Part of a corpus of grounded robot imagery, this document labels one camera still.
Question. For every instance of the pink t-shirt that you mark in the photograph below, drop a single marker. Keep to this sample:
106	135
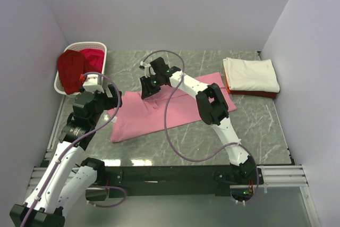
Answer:
138	116

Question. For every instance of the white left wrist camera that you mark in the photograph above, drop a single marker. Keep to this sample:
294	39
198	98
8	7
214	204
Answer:
93	83

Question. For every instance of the aluminium rail frame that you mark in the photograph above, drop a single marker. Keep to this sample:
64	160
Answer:
274	176

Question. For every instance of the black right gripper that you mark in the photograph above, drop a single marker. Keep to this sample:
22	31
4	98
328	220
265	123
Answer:
146	86

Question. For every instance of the folded white t-shirt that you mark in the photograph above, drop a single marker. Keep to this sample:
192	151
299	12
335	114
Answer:
243	75

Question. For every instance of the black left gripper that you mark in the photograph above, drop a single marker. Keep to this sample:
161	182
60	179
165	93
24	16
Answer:
114	96

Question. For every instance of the folded dark red t-shirt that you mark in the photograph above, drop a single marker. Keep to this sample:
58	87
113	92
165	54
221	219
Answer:
255	93

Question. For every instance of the crimson red t-shirt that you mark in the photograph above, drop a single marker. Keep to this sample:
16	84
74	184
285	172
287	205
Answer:
95	57

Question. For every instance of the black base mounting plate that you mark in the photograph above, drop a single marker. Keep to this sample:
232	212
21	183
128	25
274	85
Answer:
172	180

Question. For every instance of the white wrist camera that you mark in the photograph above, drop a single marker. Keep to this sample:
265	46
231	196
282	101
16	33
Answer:
93	83
148	70

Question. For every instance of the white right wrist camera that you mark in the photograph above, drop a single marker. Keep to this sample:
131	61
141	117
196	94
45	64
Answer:
148	70

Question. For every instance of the folded orange t-shirt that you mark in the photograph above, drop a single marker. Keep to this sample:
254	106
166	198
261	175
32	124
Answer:
227	86

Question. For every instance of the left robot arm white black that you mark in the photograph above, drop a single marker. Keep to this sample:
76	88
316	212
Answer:
56	193

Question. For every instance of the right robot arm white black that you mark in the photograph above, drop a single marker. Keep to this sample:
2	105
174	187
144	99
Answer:
212	108

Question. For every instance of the white perforated laundry basket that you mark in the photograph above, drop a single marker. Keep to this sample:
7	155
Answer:
79	46

